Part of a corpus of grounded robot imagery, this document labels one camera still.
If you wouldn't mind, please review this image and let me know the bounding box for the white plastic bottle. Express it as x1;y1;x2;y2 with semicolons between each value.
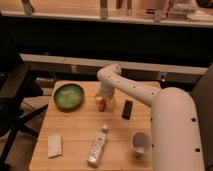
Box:
87;125;109;167

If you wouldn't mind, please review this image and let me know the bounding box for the black rectangular block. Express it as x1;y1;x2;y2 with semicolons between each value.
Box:
122;100;133;120

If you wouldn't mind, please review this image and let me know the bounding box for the green ceramic bowl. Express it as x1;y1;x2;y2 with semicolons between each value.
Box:
53;83;84;110

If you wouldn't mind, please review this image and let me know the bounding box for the white cup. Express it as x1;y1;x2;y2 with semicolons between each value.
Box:
130;132;151;157

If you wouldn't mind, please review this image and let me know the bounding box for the white sponge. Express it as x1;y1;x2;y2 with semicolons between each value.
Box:
48;134;63;158

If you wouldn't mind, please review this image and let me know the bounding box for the red orange pepper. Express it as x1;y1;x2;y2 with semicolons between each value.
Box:
98;99;106;112

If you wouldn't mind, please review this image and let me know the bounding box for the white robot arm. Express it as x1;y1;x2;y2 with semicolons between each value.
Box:
97;64;205;171

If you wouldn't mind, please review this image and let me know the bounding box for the black office chair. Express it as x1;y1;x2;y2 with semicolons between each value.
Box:
0;13;48;171

